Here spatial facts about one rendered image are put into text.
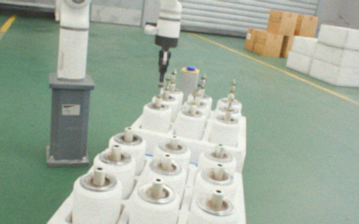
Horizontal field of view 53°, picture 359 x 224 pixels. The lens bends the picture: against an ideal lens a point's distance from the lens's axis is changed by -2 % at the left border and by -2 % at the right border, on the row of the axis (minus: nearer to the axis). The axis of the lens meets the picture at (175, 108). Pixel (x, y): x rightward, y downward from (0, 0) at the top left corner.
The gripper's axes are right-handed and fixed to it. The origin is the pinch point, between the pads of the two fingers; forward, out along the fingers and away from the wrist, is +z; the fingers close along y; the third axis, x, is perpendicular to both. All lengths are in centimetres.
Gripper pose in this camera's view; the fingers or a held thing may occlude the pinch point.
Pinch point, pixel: (161, 77)
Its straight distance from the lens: 123.2
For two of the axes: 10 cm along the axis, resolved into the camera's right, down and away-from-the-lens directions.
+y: -0.6, -3.1, 9.5
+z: -1.4, 9.4, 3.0
